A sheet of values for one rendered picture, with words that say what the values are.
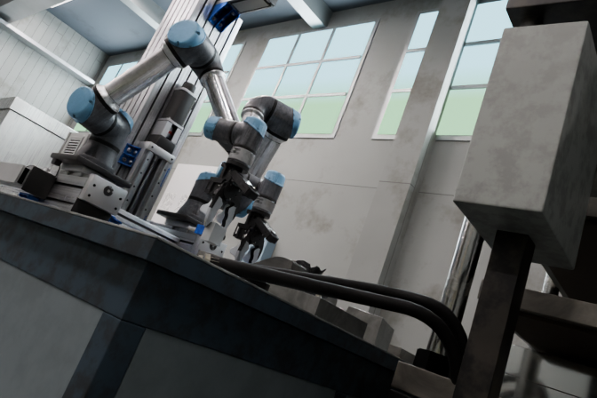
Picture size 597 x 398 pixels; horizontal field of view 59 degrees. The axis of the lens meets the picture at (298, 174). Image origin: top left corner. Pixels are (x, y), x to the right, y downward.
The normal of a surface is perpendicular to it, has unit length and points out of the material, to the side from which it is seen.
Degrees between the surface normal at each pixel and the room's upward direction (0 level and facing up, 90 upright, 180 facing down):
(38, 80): 90
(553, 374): 90
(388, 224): 90
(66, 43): 90
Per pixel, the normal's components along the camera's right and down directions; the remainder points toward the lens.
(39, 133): 0.73, 0.06
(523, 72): -0.55, -0.45
